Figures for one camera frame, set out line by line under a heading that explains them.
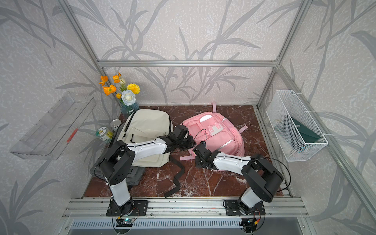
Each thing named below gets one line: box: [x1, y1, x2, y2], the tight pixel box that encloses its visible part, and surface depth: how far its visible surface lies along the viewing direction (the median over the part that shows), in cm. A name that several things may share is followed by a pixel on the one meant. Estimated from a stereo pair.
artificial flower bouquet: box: [98, 72, 141, 107], surface depth 84 cm
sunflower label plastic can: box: [95, 126, 114, 144], surface depth 98 cm
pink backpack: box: [179, 101, 249, 161], surface depth 100 cm
